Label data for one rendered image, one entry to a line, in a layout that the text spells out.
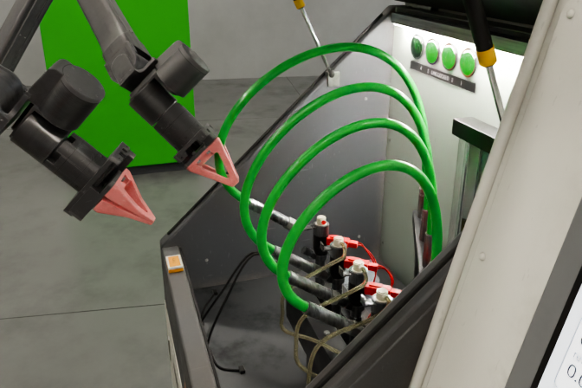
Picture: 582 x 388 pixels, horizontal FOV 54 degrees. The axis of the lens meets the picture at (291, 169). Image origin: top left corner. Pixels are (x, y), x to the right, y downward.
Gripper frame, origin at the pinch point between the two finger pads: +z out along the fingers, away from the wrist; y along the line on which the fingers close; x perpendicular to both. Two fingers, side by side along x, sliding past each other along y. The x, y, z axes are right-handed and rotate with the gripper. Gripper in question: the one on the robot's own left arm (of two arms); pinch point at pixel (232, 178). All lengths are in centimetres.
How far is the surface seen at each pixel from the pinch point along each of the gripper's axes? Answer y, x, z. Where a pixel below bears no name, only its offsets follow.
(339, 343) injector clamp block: -6.0, 6.3, 30.1
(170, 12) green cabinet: 312, -8, -75
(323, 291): -10.7, 1.1, 20.2
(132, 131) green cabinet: 322, 70, -38
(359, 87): -7.2, -23.8, 2.8
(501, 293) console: -38.0, -15.8, 23.0
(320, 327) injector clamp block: -1.8, 7.5, 27.7
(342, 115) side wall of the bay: 37.2, -22.5, 11.6
